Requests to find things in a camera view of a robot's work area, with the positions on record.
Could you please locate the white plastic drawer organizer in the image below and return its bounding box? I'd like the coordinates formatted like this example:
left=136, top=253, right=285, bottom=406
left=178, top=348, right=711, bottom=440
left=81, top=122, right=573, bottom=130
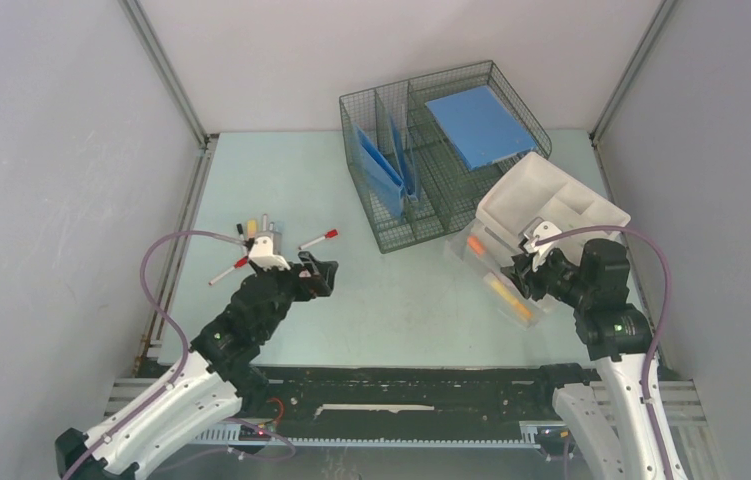
left=445, top=153, right=631, bottom=329

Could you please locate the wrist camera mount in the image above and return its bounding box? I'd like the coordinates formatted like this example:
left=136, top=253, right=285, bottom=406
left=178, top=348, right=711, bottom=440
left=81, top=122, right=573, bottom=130
left=520, top=217, right=562, bottom=271
left=248, top=231, right=291, bottom=272

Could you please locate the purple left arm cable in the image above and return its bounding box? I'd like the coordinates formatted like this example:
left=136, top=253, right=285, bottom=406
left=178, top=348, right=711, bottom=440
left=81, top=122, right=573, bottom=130
left=60, top=230, right=297, bottom=480

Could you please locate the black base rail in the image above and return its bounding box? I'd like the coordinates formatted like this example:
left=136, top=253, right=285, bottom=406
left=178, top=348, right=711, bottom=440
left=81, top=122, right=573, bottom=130
left=202, top=360, right=615, bottom=442

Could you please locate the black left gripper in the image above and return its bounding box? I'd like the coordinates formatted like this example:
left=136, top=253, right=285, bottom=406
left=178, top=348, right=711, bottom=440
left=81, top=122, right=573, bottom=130
left=252, top=251, right=337, bottom=341

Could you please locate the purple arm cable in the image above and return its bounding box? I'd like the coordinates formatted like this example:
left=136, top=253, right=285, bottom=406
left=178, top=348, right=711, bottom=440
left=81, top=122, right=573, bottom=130
left=60, top=230, right=297, bottom=480
left=533, top=225, right=673, bottom=480

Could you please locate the orange highlighter with yellow cap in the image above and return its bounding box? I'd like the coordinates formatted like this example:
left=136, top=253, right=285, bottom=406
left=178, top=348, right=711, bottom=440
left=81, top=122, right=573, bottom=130
left=245, top=218, right=259, bottom=239

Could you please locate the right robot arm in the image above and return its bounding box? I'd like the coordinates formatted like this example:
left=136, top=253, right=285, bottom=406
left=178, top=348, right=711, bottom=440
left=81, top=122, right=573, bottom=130
left=502, top=236, right=687, bottom=479

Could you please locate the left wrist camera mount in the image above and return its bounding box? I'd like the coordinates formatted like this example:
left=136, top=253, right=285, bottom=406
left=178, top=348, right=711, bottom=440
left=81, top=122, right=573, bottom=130
left=248, top=231, right=291, bottom=272

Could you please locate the red cap marker lower left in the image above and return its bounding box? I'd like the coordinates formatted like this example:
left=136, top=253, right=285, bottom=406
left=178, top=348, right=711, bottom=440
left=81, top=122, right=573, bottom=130
left=208, top=256, right=248, bottom=286

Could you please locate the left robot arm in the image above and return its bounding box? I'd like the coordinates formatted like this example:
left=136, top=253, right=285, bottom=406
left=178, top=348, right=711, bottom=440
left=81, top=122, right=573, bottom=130
left=55, top=251, right=339, bottom=479

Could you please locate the blue folder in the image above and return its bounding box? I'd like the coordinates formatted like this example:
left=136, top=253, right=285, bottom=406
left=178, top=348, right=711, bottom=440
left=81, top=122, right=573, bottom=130
left=353, top=124, right=405, bottom=219
left=389, top=118, right=419, bottom=203
left=425, top=85, right=538, bottom=170

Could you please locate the red cap marker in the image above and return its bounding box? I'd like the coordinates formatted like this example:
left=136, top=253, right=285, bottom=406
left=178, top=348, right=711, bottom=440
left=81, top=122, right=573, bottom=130
left=298, top=229, right=339, bottom=251
left=208, top=256, right=248, bottom=286

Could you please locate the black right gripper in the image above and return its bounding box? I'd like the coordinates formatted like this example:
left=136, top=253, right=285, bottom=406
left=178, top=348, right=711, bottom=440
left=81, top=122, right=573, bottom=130
left=500, top=243, right=591, bottom=308

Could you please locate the green wire mesh organizer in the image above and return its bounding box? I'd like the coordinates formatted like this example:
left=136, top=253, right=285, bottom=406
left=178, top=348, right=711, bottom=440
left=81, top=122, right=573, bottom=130
left=339, top=60, right=552, bottom=254

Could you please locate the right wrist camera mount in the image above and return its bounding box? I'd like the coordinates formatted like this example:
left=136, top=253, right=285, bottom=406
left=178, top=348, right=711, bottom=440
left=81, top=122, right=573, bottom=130
left=520, top=217, right=562, bottom=271

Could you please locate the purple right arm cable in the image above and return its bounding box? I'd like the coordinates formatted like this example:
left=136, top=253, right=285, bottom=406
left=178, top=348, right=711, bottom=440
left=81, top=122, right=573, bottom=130
left=533, top=225, right=673, bottom=480

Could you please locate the red cap marker right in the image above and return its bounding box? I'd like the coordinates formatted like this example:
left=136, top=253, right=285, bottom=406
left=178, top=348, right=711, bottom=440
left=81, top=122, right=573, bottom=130
left=298, top=229, right=339, bottom=251

